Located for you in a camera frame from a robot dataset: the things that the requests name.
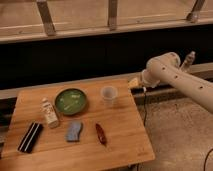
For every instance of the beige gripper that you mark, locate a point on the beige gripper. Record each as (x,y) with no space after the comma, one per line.
(134,83)

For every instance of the translucent white cup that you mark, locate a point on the translucent white cup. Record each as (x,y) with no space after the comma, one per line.
(109,95)

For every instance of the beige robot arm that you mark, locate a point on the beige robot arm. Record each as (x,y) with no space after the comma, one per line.
(166,68)

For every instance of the green ceramic bowl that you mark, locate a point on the green ceramic bowl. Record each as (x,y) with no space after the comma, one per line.
(70,101)

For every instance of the wooden table board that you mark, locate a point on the wooden table board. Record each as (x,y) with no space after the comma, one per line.
(111,137)

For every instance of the clear bottle in background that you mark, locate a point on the clear bottle in background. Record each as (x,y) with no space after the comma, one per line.
(189,59)

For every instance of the blue sponge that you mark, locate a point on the blue sponge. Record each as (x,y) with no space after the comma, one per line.
(74,130)

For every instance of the white plastic bottle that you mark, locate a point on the white plastic bottle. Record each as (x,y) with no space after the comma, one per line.
(49,113)

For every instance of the black striped box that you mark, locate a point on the black striped box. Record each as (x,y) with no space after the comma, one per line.
(29,140)

